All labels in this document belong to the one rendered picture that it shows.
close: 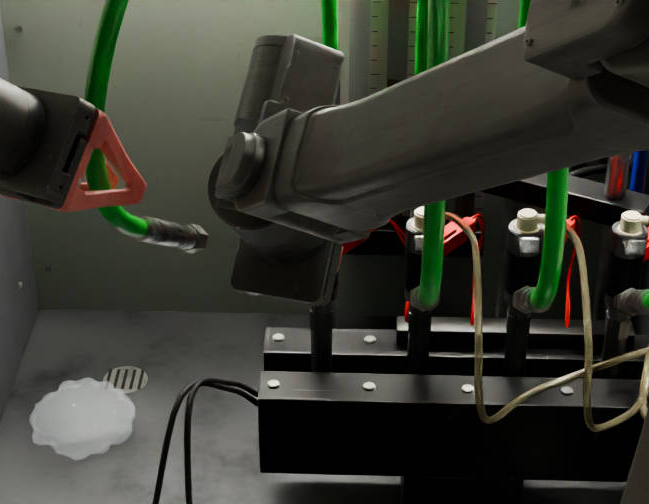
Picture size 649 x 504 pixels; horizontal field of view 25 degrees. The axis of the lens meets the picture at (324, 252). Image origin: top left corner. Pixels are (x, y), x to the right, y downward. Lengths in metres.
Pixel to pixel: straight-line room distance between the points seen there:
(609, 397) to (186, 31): 0.52
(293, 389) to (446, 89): 0.56
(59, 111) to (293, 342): 0.41
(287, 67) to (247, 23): 0.47
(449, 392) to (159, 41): 0.44
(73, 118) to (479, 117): 0.33
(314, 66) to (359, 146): 0.18
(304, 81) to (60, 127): 0.15
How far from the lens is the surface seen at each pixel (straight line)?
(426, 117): 0.67
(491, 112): 0.62
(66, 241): 1.51
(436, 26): 0.96
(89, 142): 0.91
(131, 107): 1.42
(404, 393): 1.19
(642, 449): 0.47
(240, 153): 0.83
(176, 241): 1.07
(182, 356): 1.48
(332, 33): 1.27
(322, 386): 1.19
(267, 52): 0.93
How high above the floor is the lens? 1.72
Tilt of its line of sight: 33 degrees down
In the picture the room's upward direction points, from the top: straight up
